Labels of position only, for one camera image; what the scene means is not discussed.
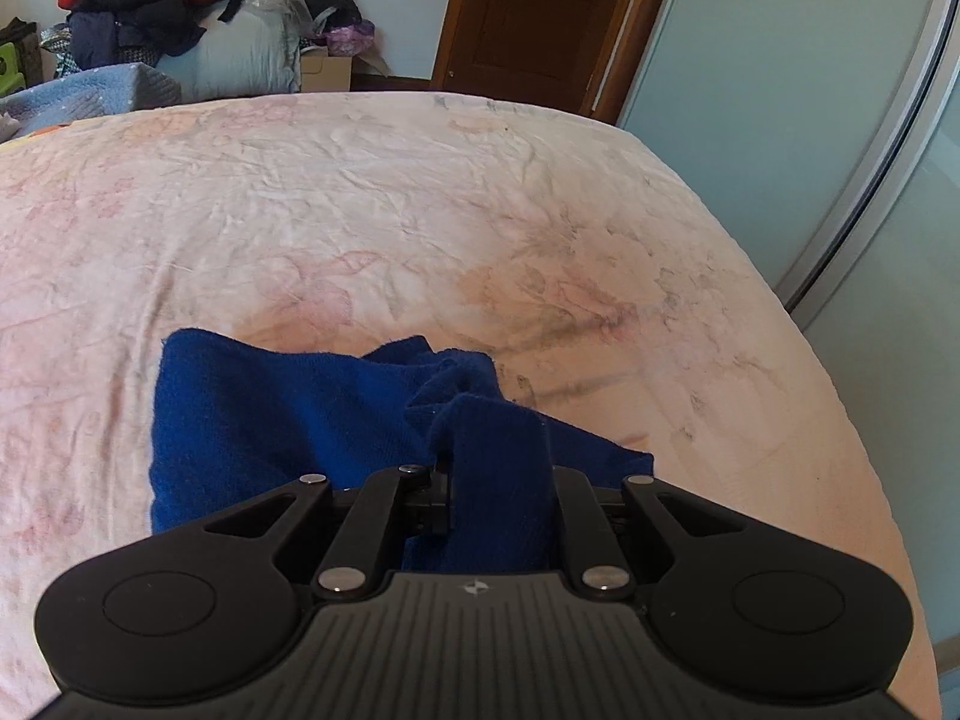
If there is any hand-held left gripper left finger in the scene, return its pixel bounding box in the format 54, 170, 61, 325
201, 463, 452, 601

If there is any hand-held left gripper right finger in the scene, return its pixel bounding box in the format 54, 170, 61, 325
551, 465, 755, 601

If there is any blue knit sweater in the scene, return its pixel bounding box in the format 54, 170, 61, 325
150, 327, 655, 572

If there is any pile of dark clothes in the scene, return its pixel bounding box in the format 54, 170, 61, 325
64, 0, 207, 72

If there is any pink floral bed sheet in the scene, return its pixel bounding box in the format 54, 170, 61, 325
0, 90, 942, 720

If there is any cardboard box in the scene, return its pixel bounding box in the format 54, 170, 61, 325
298, 45, 353, 95

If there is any purple bag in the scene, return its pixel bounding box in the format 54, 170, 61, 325
324, 21, 376, 57

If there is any frosted sliding wardrobe door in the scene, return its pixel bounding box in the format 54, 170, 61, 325
615, 0, 960, 406

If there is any pale blue quilt bundle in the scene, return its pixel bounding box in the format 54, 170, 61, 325
169, 11, 302, 97

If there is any brown wooden door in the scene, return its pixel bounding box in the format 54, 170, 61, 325
431, 0, 685, 121

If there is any clear plastic bag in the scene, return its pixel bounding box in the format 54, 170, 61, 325
240, 0, 312, 31

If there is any light blue blanket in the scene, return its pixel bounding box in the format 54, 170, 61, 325
0, 64, 182, 140

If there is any green item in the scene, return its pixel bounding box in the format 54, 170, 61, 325
0, 41, 27, 98

